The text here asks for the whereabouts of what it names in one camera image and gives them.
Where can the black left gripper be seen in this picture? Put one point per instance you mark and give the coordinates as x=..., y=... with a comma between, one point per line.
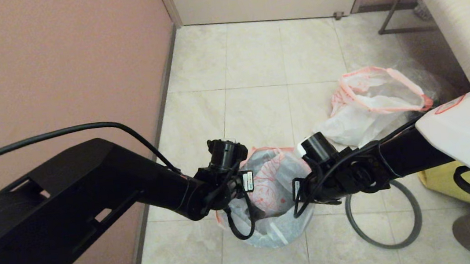
x=223, y=186

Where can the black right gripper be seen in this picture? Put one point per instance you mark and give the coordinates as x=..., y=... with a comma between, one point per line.
x=342, y=179

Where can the white plastic bag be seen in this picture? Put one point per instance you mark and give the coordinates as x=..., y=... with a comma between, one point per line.
x=267, y=181

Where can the white red bag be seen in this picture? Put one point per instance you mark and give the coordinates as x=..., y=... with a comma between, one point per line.
x=358, y=126

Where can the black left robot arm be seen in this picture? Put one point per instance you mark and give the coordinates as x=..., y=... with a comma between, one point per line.
x=75, y=203

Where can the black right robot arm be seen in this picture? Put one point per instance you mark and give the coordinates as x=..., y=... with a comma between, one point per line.
x=461, y=133

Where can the clear bag with black contents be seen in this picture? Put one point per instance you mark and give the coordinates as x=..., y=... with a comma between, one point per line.
x=428, y=83

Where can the small metal floor stop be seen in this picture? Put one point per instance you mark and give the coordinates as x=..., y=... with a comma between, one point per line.
x=339, y=15

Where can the pink brown partition panel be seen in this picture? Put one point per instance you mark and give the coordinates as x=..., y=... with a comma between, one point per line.
x=54, y=59

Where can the dark metal bench frame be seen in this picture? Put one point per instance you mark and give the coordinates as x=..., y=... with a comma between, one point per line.
x=400, y=30

